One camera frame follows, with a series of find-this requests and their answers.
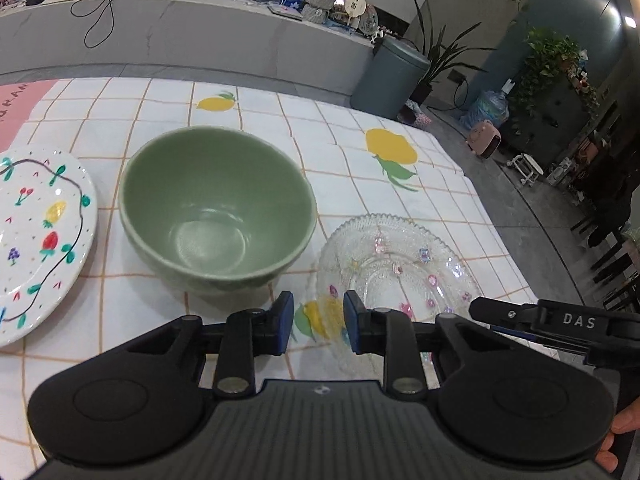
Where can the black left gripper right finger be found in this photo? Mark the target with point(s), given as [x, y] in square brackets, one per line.
[391, 335]

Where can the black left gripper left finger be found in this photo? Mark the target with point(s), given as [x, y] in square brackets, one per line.
[245, 335]

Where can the clear glass flower plate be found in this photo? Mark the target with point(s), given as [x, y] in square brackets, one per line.
[391, 263]

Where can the green ceramic bowl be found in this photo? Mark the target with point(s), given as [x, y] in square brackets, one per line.
[214, 210]

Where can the white painted fruit plate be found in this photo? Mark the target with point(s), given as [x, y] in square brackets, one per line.
[48, 213]

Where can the right hand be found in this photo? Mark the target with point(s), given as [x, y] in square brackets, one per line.
[626, 421]

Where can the checkered lemon tablecloth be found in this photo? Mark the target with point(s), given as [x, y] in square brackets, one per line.
[355, 162]

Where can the white small stool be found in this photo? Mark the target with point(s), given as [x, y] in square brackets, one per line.
[527, 167]

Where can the pink small appliance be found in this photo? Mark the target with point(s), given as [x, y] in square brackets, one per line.
[483, 139]

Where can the blue water jug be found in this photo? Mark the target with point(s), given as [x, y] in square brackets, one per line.
[489, 105]

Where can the grey-green trash bin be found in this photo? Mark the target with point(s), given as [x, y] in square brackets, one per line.
[390, 78]

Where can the potted green plant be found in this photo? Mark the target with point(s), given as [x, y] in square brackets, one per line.
[440, 54]

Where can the long grey counter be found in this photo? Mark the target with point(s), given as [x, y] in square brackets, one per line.
[233, 36]

